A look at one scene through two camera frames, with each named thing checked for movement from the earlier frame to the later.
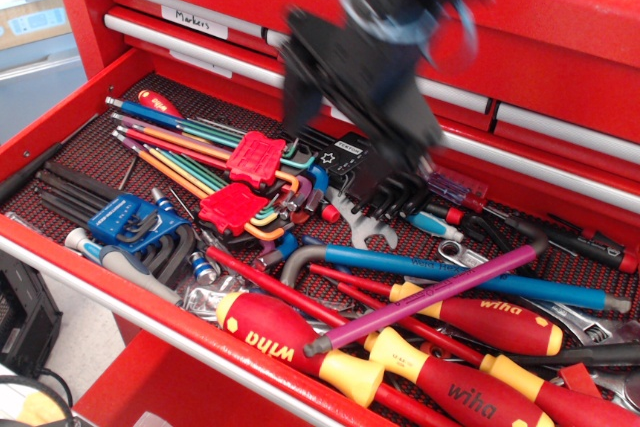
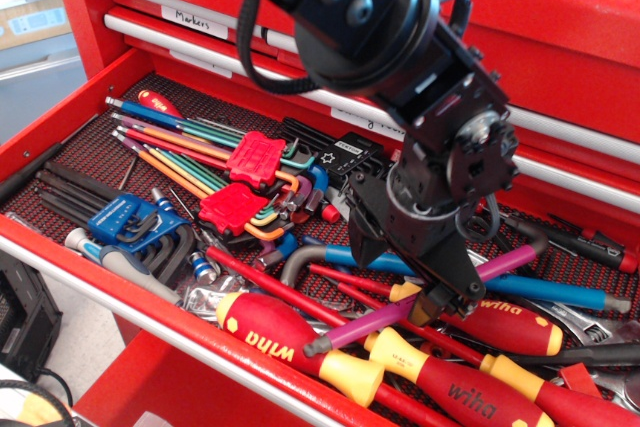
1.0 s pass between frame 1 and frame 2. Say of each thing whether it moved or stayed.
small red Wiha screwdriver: stayed
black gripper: moved
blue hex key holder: stayed
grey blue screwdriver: stayed
